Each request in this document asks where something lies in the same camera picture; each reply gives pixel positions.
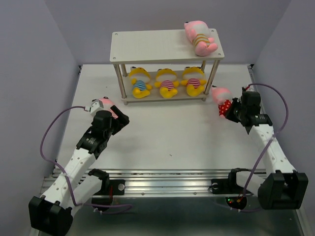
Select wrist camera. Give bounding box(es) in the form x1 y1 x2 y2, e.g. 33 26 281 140
242 86 255 93
90 99 104 117

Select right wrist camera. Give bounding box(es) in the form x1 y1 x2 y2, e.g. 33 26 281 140
242 86 255 93

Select white two-tier shelf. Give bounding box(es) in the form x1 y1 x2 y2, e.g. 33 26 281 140
110 29 224 105

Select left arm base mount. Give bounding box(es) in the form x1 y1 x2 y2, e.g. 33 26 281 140
88 169 126 206

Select yellow toy blue stripes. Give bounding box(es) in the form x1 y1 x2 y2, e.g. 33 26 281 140
128 66 153 99

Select pink toy orange stripes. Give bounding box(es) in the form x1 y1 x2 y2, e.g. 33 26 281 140
184 20 218 57

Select yellow toy pink stripes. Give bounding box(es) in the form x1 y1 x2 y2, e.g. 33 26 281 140
181 66 207 97
154 68 179 99

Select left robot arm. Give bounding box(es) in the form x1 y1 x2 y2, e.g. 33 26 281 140
29 105 132 236

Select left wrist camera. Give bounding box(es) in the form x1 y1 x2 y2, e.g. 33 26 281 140
90 99 104 117

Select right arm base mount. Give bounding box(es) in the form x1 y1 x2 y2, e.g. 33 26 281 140
209 178 247 210

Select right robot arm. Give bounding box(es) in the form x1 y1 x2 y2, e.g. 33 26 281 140
226 91 309 209

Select pink toy red polka-dot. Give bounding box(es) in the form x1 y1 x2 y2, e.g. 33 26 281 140
211 86 232 118

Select aluminium rail frame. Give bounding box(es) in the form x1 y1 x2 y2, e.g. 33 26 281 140
40 168 296 199

